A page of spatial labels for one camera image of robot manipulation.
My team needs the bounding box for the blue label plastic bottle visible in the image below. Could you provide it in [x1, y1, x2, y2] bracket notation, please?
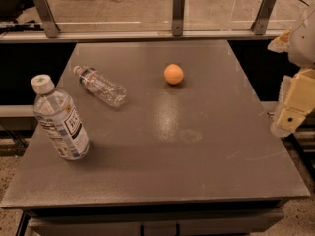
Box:
[31, 74, 90, 160]

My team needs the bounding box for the right metal bracket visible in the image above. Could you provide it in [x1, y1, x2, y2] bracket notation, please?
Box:
[251, 0, 277, 35]

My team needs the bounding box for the aluminium rail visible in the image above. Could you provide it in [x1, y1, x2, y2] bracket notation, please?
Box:
[0, 29, 283, 43]

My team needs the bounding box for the orange ball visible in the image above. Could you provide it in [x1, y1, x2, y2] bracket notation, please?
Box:
[164, 64, 184, 85]

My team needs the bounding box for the metal bracket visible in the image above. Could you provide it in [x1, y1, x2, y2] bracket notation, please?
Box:
[251, 0, 277, 35]
[172, 0, 185, 37]
[32, 0, 60, 38]

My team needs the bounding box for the clear plastic bottle lying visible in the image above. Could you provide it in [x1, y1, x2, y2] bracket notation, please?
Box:
[73, 66, 127, 108]

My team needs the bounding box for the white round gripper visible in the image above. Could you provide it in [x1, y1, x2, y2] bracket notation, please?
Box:
[268, 4, 315, 138]

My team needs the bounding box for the grey table cabinet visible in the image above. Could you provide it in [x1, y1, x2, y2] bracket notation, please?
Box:
[15, 200, 284, 236]

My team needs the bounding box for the left metal bracket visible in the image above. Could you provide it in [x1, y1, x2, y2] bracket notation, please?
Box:
[32, 0, 60, 38]

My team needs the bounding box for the middle metal bracket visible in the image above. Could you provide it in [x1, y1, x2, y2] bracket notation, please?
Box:
[172, 0, 185, 37]

